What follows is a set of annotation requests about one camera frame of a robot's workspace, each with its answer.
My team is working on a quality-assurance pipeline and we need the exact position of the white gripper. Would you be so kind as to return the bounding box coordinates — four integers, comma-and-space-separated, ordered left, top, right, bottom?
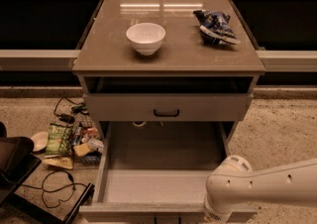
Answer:
204, 196, 233, 223

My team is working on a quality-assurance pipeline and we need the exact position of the grey drawer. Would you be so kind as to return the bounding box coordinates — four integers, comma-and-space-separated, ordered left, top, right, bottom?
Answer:
80, 122, 229, 224
82, 76, 255, 123

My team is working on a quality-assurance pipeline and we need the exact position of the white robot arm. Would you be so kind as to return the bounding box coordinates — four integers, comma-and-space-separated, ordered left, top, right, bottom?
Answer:
204, 155, 317, 223

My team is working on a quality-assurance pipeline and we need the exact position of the grey top drawer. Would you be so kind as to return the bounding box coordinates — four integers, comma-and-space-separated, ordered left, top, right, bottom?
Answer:
82, 76, 255, 123

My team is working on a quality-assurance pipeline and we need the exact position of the grey drawer cabinet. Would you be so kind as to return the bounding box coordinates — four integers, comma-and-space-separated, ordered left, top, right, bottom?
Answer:
73, 0, 264, 136

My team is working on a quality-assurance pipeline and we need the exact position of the yellow snack bag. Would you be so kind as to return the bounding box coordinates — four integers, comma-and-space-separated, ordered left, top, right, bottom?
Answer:
43, 157, 73, 169

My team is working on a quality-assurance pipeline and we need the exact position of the green chip bag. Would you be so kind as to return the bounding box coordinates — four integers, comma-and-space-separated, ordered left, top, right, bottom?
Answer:
45, 123, 72, 158

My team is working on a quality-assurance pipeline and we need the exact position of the blue chip bag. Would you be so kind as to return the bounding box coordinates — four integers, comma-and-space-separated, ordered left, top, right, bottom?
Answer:
193, 10, 240, 45

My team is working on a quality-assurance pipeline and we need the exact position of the white bowl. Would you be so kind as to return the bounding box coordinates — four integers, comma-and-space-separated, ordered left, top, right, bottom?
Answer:
126, 23, 165, 56

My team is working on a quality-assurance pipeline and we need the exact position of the white plate on floor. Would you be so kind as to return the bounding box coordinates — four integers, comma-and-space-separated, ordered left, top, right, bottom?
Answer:
31, 131, 49, 152

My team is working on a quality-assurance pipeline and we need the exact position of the wire basket of snacks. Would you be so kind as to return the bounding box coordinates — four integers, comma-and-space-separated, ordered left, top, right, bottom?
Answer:
71, 116, 104, 165

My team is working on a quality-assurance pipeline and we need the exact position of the black cable on floor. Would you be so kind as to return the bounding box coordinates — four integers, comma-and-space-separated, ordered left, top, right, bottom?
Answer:
20, 169, 87, 209

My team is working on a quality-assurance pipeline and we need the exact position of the black power adapter cable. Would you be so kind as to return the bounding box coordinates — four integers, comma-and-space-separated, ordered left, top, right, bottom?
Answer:
53, 96, 89, 125

